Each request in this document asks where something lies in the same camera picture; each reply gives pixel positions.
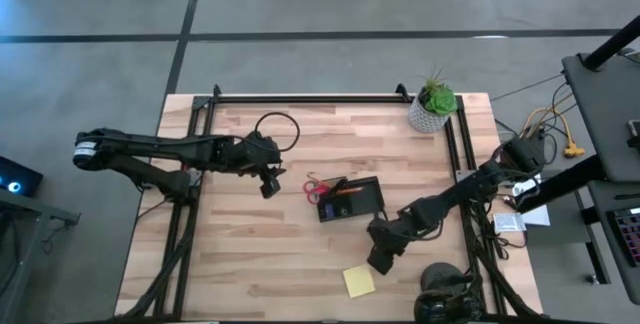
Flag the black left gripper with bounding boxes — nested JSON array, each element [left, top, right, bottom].
[[217, 131, 287, 200]]

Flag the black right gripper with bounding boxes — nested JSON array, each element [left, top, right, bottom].
[[366, 213, 416, 277]]

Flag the yellow sticky note pad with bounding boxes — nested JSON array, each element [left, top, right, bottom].
[[342, 264, 377, 299]]

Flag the red handled scissors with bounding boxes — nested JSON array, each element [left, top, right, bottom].
[[302, 172, 334, 206]]

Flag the black mesh desk organizer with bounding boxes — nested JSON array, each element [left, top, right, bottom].
[[316, 175, 387, 224]]

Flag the black pen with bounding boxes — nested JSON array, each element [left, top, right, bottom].
[[325, 179, 347, 201], [327, 177, 350, 199], [330, 176, 352, 196]]

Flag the small white packet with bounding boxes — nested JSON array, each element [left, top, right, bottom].
[[492, 212, 527, 233]]

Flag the succulent in white pot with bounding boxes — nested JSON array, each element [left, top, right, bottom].
[[408, 66, 459, 134]]

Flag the white paper sheet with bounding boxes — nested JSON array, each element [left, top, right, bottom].
[[509, 173, 552, 228]]

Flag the black diagonal beam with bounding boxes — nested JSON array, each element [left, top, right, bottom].
[[514, 153, 609, 215]]

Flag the grey metal stand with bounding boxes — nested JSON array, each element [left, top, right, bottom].
[[0, 187, 82, 324]]

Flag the computer keyboard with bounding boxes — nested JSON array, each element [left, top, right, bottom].
[[605, 207, 640, 269]]

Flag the black device with blue light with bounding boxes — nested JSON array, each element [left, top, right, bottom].
[[0, 155, 45, 199]]

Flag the grey side desk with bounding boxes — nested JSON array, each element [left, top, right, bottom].
[[562, 49, 640, 305]]

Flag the black pole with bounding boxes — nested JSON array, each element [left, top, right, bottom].
[[582, 13, 640, 73]]

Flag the black left camera cable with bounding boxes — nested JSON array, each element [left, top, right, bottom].
[[253, 111, 301, 154]]

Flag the black aluminium table frame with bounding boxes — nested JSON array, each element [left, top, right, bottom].
[[119, 83, 546, 324]]

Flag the yellow cable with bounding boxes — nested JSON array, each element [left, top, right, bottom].
[[510, 106, 587, 161]]

